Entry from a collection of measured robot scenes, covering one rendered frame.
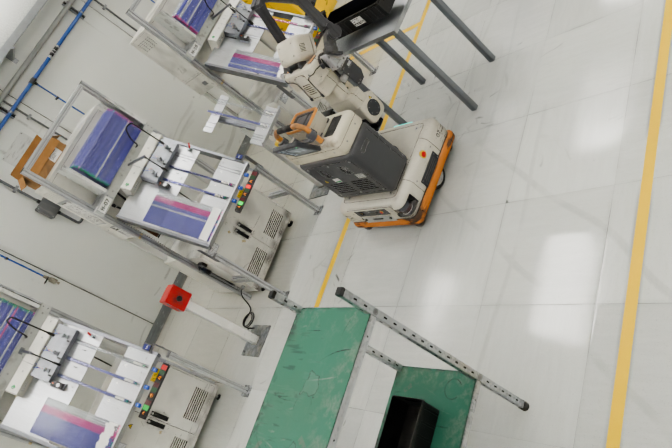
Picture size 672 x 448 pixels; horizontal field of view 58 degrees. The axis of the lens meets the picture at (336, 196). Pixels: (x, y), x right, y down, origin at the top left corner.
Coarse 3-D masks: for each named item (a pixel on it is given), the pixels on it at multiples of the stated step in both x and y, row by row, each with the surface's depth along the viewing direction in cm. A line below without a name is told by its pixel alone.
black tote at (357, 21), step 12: (360, 0) 385; (372, 0) 381; (384, 0) 360; (336, 12) 405; (348, 12) 400; (360, 12) 369; (372, 12) 365; (384, 12) 361; (348, 24) 384; (360, 24) 380
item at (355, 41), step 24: (408, 0) 363; (432, 0) 379; (384, 24) 369; (456, 24) 390; (360, 48) 382; (384, 48) 441; (408, 48) 364; (480, 48) 401; (408, 72) 455; (432, 72) 375
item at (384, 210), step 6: (348, 210) 390; (354, 210) 384; (360, 210) 379; (366, 210) 375; (372, 210) 372; (378, 210) 368; (384, 210) 365; (390, 210) 360; (396, 210) 360; (354, 216) 392; (360, 216) 389; (366, 216) 384; (372, 216) 380
